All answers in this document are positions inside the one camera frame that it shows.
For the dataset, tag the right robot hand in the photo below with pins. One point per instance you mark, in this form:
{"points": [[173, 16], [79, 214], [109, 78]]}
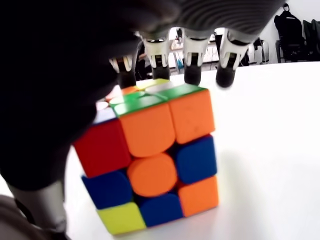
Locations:
{"points": [[50, 75]]}

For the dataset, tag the multicoloured Rubik's cube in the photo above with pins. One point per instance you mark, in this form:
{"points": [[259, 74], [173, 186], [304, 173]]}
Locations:
{"points": [[150, 150]]}

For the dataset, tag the black jacket on mannequin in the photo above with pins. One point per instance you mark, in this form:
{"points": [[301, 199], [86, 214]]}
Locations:
{"points": [[287, 30]]}

